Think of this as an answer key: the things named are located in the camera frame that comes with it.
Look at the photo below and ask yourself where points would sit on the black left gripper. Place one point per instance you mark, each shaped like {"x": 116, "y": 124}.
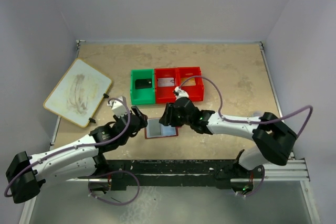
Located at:
{"x": 142, "y": 116}

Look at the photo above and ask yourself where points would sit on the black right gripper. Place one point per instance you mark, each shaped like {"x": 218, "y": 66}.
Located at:
{"x": 167, "y": 118}

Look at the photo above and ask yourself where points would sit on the red leather card holder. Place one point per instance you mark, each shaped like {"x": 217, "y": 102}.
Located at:
{"x": 156, "y": 130}

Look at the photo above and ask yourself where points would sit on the white card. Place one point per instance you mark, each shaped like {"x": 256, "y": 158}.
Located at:
{"x": 166, "y": 82}

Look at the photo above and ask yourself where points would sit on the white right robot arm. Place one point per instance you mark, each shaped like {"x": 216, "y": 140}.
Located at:
{"x": 274, "y": 140}

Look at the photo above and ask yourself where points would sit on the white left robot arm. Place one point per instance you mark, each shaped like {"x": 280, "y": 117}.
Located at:
{"x": 82, "y": 158}

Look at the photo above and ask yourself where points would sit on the orange card in red bin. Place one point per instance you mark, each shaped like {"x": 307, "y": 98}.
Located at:
{"x": 188, "y": 82}

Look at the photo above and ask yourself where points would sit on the middle red plastic bin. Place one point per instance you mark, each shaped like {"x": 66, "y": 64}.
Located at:
{"x": 165, "y": 94}

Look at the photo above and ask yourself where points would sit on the red plastic bin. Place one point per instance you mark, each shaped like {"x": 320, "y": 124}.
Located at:
{"x": 165, "y": 94}
{"x": 196, "y": 93}

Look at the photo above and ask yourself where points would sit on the green plastic bin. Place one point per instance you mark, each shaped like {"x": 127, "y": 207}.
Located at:
{"x": 142, "y": 96}

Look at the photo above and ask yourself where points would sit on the outer red plastic bin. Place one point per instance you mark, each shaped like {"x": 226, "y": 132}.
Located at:
{"x": 196, "y": 93}

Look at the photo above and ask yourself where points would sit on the yellow-framed whiteboard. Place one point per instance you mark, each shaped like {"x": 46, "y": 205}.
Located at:
{"x": 78, "y": 94}

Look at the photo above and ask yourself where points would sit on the aluminium table frame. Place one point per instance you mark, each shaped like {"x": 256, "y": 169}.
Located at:
{"x": 284, "y": 196}

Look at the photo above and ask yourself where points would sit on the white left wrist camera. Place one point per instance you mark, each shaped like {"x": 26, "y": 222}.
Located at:
{"x": 118, "y": 106}

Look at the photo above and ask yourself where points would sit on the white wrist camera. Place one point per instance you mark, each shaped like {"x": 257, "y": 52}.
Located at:
{"x": 118, "y": 106}
{"x": 180, "y": 93}

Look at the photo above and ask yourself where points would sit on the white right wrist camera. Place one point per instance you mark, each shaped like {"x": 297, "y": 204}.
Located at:
{"x": 180, "y": 93}

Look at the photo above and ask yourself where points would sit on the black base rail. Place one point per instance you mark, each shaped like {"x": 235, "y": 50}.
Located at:
{"x": 218, "y": 173}

